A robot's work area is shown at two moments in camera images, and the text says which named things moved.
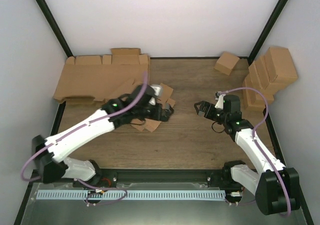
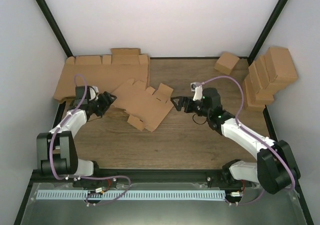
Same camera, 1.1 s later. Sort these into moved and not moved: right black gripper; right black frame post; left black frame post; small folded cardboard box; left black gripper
Moved: right black gripper; left black gripper
Not moved: left black frame post; small folded cardboard box; right black frame post
